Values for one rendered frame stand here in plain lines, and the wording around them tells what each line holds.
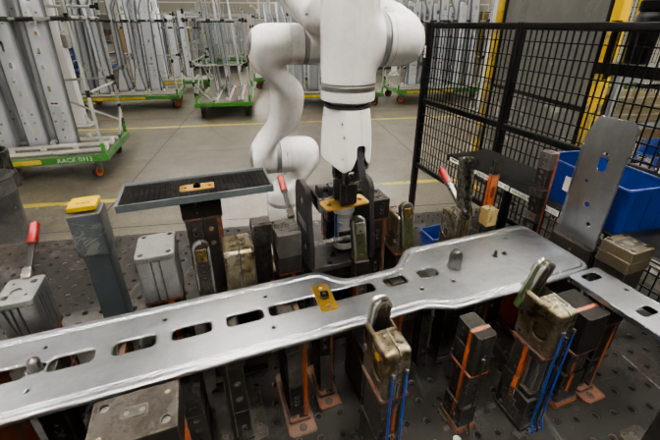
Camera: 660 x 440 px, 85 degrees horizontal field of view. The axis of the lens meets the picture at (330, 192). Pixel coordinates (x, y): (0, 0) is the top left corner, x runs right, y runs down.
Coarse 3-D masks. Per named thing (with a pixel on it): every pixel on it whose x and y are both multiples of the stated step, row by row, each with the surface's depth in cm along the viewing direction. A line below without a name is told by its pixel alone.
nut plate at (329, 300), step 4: (320, 284) 83; (324, 284) 83; (312, 288) 81; (316, 288) 81; (324, 288) 81; (328, 288) 81; (312, 292) 81; (316, 292) 80; (320, 292) 79; (328, 292) 80; (316, 296) 79; (320, 296) 78; (324, 296) 78; (328, 296) 78; (332, 296) 79; (316, 300) 78; (320, 300) 78; (324, 300) 78; (328, 300) 78; (332, 300) 78; (320, 304) 77; (324, 304) 77; (328, 304) 77; (332, 304) 77; (336, 304) 77; (320, 308) 76; (324, 308) 76; (328, 308) 76; (332, 308) 76; (336, 308) 76
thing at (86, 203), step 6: (78, 198) 87; (84, 198) 87; (90, 198) 87; (96, 198) 87; (72, 204) 84; (78, 204) 84; (84, 204) 84; (90, 204) 84; (96, 204) 86; (66, 210) 83; (72, 210) 83; (78, 210) 84; (84, 210) 84
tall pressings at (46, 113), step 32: (0, 0) 353; (32, 0) 357; (0, 32) 360; (32, 32) 366; (0, 64) 373; (32, 64) 395; (0, 96) 381; (32, 96) 388; (64, 96) 394; (0, 128) 388; (32, 128) 396; (64, 128) 403
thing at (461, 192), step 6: (468, 156) 98; (462, 162) 97; (468, 162) 97; (474, 162) 95; (462, 168) 98; (468, 168) 99; (474, 168) 95; (462, 174) 98; (468, 174) 100; (462, 180) 99; (468, 180) 100; (462, 186) 99; (468, 186) 100; (462, 192) 99; (468, 192) 101; (462, 198) 100; (468, 198) 101; (456, 204) 102; (462, 204) 100; (468, 204) 102; (462, 210) 101; (468, 210) 102; (462, 216) 102; (468, 216) 102
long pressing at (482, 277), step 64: (448, 256) 93; (512, 256) 93; (576, 256) 94; (128, 320) 73; (192, 320) 73; (256, 320) 73; (320, 320) 73; (0, 384) 60; (64, 384) 60; (128, 384) 60
